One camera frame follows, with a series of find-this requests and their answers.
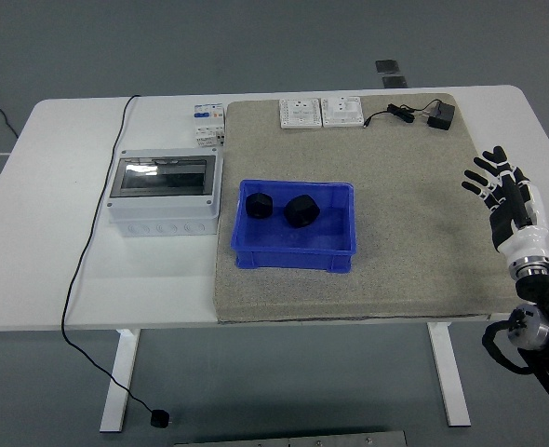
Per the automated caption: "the grey distribution box clear lid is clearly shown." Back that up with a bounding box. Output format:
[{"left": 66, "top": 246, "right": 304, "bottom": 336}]
[{"left": 106, "top": 146, "right": 224, "bottom": 238}]

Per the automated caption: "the black power adapter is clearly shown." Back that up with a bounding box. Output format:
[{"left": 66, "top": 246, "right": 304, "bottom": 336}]
[{"left": 422, "top": 99, "right": 456, "bottom": 131}]

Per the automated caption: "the large black hex nut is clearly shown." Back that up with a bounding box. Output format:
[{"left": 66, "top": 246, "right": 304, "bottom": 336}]
[{"left": 283, "top": 194, "right": 322, "bottom": 229}]

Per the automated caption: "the white table leg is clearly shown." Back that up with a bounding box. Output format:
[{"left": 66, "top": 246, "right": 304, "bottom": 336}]
[
  {"left": 99, "top": 328, "right": 141, "bottom": 433},
  {"left": 426, "top": 321, "right": 472, "bottom": 427}
]

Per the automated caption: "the white switch panel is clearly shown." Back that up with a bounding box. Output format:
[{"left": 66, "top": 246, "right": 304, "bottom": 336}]
[{"left": 320, "top": 95, "right": 365, "bottom": 129}]

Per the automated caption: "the long black cable with plug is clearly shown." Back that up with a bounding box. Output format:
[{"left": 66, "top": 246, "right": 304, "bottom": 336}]
[{"left": 60, "top": 94, "right": 171, "bottom": 427}]

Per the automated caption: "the white circuit breaker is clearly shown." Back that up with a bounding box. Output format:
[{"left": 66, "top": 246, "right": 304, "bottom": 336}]
[{"left": 193, "top": 102, "right": 227, "bottom": 148}]

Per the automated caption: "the grey-brown mat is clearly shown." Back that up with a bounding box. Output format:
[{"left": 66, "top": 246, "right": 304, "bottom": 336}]
[{"left": 212, "top": 92, "right": 517, "bottom": 325}]

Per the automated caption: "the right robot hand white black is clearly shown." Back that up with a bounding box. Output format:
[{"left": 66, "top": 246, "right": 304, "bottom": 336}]
[{"left": 461, "top": 146, "right": 549, "bottom": 264}]

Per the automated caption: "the black adapter cord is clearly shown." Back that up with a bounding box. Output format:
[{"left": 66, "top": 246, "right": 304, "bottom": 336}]
[{"left": 362, "top": 103, "right": 432, "bottom": 129}]

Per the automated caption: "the blue plastic box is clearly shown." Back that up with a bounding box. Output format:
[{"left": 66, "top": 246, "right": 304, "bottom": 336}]
[{"left": 229, "top": 179, "right": 357, "bottom": 272}]

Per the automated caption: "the small black hex nut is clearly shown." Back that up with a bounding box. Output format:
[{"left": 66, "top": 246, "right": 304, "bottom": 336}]
[{"left": 245, "top": 191, "right": 275, "bottom": 220}]

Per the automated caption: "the white socket panel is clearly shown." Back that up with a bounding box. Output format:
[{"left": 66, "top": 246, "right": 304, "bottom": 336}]
[{"left": 278, "top": 97, "right": 323, "bottom": 129}]

